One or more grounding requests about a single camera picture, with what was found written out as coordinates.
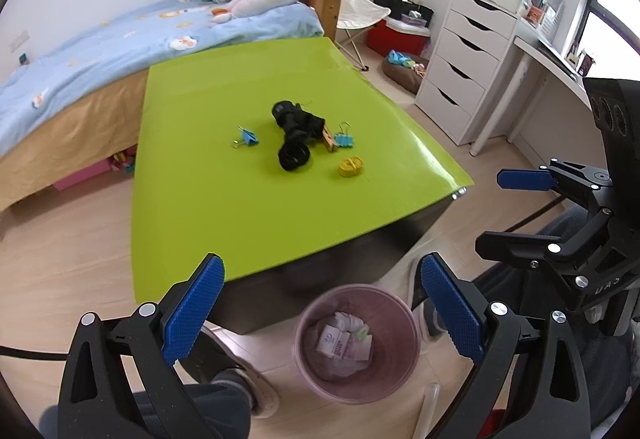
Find teal binder clip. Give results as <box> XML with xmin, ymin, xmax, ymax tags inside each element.
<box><xmin>333</xmin><ymin>121</ymin><xmax>356</xmax><ymax>150</ymax></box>

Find wooden bed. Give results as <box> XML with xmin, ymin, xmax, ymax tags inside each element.
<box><xmin>0</xmin><ymin>0</ymin><xmax>346</xmax><ymax>214</ymax></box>

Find brown pet bed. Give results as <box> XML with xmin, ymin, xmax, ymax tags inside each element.
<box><xmin>382</xmin><ymin>56</ymin><xmax>427</xmax><ymax>94</ymax></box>

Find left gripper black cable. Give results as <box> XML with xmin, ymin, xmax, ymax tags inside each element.
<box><xmin>0</xmin><ymin>345</ymin><xmax>69</xmax><ymax>363</ymax></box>

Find white drawer cabinet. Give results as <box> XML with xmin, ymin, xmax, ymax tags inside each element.
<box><xmin>415</xmin><ymin>0</ymin><xmax>519</xmax><ymax>148</ymax></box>

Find white folding chair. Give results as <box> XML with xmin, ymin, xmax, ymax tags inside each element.
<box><xmin>275</xmin><ymin>0</ymin><xmax>392</xmax><ymax>72</ymax></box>

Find pink box under bed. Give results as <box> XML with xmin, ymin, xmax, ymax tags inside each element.
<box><xmin>52</xmin><ymin>156</ymin><xmax>117</xmax><ymax>192</ymax></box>

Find white paper wrapper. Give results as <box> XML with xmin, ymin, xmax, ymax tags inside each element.
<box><xmin>317</xmin><ymin>325</ymin><xmax>352</xmax><ymax>356</ymax></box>

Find blue binder clip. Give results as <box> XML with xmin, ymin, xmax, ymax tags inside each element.
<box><xmin>232</xmin><ymin>125</ymin><xmax>259</xmax><ymax>150</ymax></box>

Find person's left shoe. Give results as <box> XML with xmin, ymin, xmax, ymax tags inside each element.
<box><xmin>179</xmin><ymin>323</ymin><xmax>281</xmax><ymax>420</ymax></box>

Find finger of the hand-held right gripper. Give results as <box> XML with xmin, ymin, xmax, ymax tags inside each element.
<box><xmin>496</xmin><ymin>159</ymin><xmax>614</xmax><ymax>208</ymax></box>
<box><xmin>475</xmin><ymin>213</ymin><xmax>609</xmax><ymax>281</ymax></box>

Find person's left leg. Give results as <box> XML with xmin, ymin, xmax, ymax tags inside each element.
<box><xmin>40</xmin><ymin>368</ymin><xmax>252</xmax><ymax>439</ymax></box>

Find white desk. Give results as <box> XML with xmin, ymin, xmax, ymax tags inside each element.
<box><xmin>470</xmin><ymin>19</ymin><xmax>603</xmax><ymax>158</ymax></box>

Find blue printed blanket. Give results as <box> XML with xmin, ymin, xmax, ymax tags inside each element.
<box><xmin>0</xmin><ymin>0</ymin><xmax>324</xmax><ymax>158</ymax></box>

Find picture frame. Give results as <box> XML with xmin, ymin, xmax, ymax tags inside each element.
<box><xmin>577</xmin><ymin>50</ymin><xmax>599</xmax><ymax>76</ymax></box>

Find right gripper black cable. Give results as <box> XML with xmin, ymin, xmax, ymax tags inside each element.
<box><xmin>499</xmin><ymin>199</ymin><xmax>567</xmax><ymax>234</ymax></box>

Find black strap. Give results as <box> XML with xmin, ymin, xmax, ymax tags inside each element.
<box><xmin>278</xmin><ymin>141</ymin><xmax>312</xmax><ymax>172</ymax></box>

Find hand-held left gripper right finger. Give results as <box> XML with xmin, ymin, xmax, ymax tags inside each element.
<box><xmin>420</xmin><ymin>252</ymin><xmax>594</xmax><ymax>439</ymax></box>

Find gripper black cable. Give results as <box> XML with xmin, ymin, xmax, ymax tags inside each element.
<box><xmin>0</xmin><ymin>345</ymin><xmax>69</xmax><ymax>363</ymax></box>
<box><xmin>499</xmin><ymin>199</ymin><xmax>567</xmax><ymax>234</ymax></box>

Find black bag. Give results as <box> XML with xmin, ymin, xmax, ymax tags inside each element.
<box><xmin>374</xmin><ymin>0</ymin><xmax>434</xmax><ymax>27</ymax></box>

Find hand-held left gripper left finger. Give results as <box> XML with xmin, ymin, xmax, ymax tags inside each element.
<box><xmin>56</xmin><ymin>251</ymin><xmax>226</xmax><ymax>439</ymax></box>

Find black cloth bundle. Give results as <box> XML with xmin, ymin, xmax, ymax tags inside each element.
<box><xmin>271</xmin><ymin>100</ymin><xmax>326</xmax><ymax>144</ymax></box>

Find red storage box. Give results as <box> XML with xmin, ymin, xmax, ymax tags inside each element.
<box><xmin>366</xmin><ymin>16</ymin><xmax>431</xmax><ymax>58</ymax></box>

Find wooden clothespin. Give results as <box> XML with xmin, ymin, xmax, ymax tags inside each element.
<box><xmin>320</xmin><ymin>120</ymin><xmax>339</xmax><ymax>154</ymax></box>

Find pink trash bin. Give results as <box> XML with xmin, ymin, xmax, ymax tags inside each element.
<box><xmin>291</xmin><ymin>284</ymin><xmax>421</xmax><ymax>406</ymax></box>

